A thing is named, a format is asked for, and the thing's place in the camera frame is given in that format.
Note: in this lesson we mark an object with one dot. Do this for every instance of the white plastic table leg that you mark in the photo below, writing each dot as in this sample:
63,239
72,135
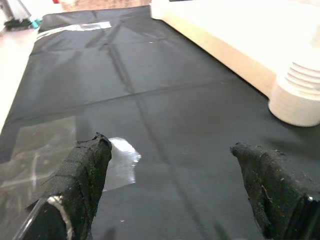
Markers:
305,77

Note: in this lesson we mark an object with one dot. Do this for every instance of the black tablecloth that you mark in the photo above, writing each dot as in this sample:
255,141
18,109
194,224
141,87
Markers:
175,100

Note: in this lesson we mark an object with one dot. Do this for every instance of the beige cloth-covered bench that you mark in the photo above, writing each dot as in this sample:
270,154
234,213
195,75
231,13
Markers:
100,5

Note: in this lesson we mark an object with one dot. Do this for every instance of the white plastic children table top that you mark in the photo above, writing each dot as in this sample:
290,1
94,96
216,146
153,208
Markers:
225,25

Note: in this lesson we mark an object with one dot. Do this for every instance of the black floor mop head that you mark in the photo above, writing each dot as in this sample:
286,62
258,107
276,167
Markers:
17,23

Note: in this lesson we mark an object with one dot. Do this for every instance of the clear tape strip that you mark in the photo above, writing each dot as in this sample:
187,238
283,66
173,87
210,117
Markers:
95,25

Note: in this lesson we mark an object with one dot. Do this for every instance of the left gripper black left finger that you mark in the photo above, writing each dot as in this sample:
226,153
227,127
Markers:
82,175

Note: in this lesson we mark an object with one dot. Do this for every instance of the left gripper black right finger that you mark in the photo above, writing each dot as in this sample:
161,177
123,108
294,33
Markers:
270,187

